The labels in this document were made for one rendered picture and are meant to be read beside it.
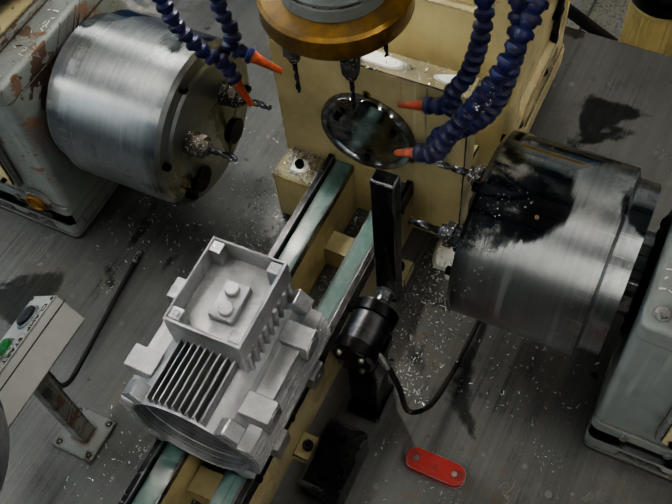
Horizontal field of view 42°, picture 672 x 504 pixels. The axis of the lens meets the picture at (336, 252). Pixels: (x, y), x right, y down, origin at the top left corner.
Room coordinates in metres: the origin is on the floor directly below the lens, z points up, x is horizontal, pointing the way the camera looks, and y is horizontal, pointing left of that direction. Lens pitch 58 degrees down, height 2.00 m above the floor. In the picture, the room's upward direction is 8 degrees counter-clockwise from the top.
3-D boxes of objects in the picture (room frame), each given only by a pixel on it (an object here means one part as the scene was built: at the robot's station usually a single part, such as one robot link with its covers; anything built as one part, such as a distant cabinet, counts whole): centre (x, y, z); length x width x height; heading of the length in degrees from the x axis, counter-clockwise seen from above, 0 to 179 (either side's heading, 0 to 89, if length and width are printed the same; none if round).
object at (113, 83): (0.93, 0.28, 1.04); 0.37 x 0.25 x 0.25; 58
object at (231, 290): (0.51, 0.13, 1.11); 0.12 x 0.11 x 0.07; 149
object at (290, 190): (0.86, 0.04, 0.86); 0.07 x 0.06 x 0.12; 58
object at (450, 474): (0.38, -0.10, 0.81); 0.09 x 0.03 x 0.02; 58
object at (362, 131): (0.82, -0.07, 1.01); 0.15 x 0.02 x 0.15; 58
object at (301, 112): (0.87, -0.10, 0.97); 0.30 x 0.11 x 0.34; 58
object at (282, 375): (0.48, 0.15, 1.01); 0.20 x 0.19 x 0.19; 149
